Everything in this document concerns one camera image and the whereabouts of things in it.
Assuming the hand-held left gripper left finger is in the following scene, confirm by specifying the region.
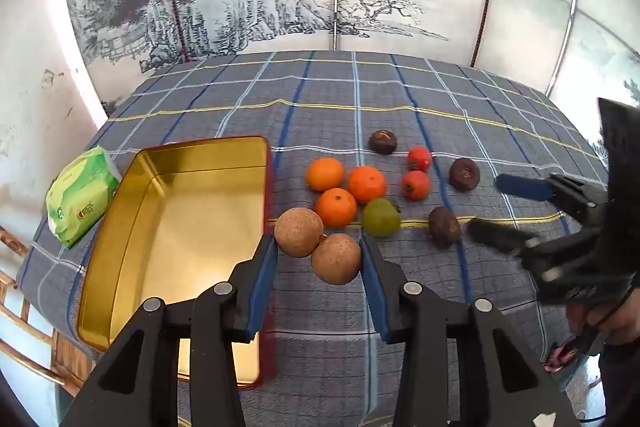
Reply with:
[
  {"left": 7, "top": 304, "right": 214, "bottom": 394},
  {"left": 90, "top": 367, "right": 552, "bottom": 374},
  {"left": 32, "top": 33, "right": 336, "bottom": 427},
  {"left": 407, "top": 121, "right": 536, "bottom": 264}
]
[{"left": 60, "top": 234, "right": 279, "bottom": 427}]

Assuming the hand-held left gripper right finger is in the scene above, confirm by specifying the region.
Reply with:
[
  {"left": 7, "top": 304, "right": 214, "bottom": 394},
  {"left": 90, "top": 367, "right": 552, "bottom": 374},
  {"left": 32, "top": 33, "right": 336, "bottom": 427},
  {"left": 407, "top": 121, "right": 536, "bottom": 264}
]
[{"left": 359, "top": 234, "right": 583, "bottom": 427}]

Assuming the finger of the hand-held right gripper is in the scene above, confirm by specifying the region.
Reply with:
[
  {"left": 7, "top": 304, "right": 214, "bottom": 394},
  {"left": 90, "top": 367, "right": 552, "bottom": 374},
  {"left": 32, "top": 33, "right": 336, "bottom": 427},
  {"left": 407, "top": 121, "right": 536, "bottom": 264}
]
[
  {"left": 495, "top": 173, "right": 608, "bottom": 224},
  {"left": 467, "top": 217, "right": 602, "bottom": 283}
]

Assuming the round light brown fruit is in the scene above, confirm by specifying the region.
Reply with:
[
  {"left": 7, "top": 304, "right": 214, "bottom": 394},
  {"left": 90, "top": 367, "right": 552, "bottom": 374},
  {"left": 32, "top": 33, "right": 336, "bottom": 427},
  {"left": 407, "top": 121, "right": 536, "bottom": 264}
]
[
  {"left": 274, "top": 207, "right": 324, "bottom": 258},
  {"left": 311, "top": 233, "right": 362, "bottom": 286}
]

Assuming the dark brown passion fruit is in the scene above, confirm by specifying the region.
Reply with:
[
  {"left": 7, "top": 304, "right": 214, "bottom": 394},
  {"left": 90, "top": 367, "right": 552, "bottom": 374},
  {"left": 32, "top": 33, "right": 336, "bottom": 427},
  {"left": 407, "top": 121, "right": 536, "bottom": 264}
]
[
  {"left": 448, "top": 157, "right": 481, "bottom": 192},
  {"left": 428, "top": 206, "right": 462, "bottom": 248},
  {"left": 369, "top": 129, "right": 398, "bottom": 155}
]

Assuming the green mandarin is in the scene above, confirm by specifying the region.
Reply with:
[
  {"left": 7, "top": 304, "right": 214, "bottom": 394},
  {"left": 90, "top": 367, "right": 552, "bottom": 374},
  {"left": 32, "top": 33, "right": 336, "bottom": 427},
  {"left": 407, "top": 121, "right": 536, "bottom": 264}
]
[{"left": 361, "top": 198, "right": 402, "bottom": 238}]

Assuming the orange mandarin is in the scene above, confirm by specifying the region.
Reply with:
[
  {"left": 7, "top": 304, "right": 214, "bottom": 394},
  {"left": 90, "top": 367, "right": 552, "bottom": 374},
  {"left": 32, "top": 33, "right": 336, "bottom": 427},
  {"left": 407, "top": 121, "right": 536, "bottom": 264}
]
[
  {"left": 315, "top": 187, "right": 358, "bottom": 229},
  {"left": 347, "top": 166, "right": 388, "bottom": 205},
  {"left": 306, "top": 157, "right": 346, "bottom": 192}
]

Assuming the small red persimmon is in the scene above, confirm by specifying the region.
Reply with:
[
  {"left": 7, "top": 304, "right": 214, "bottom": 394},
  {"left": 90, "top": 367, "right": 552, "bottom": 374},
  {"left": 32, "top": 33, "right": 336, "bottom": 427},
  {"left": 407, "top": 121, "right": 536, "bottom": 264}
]
[
  {"left": 406, "top": 146, "right": 433, "bottom": 172},
  {"left": 401, "top": 170, "right": 432, "bottom": 200}
]

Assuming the gold metal tin box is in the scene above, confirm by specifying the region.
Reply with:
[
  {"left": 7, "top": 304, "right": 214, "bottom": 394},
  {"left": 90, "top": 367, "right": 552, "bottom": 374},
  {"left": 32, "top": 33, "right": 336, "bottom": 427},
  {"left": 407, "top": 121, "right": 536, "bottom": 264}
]
[{"left": 76, "top": 136, "right": 275, "bottom": 389}]

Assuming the grey plaid tablecloth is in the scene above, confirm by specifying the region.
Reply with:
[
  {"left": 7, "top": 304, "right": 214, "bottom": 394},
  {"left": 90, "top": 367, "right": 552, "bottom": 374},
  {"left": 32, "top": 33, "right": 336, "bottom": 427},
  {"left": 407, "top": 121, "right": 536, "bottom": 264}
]
[{"left": 15, "top": 51, "right": 613, "bottom": 427}]

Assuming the green tissue pack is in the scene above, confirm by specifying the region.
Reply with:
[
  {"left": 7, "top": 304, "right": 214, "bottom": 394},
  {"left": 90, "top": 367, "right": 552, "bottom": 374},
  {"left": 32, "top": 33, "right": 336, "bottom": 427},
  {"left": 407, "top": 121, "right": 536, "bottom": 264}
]
[{"left": 45, "top": 146, "right": 123, "bottom": 249}]

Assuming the wooden chair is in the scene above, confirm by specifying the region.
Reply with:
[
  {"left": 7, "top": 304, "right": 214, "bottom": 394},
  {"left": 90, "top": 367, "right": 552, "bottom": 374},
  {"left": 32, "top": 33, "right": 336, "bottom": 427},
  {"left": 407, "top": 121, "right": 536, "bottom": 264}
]
[{"left": 0, "top": 227, "right": 96, "bottom": 400}]

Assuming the black cable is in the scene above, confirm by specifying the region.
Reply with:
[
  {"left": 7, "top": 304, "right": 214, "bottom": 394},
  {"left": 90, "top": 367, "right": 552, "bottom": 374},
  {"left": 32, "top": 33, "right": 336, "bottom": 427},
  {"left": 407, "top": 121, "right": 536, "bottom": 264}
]
[{"left": 572, "top": 287, "right": 640, "bottom": 358}]

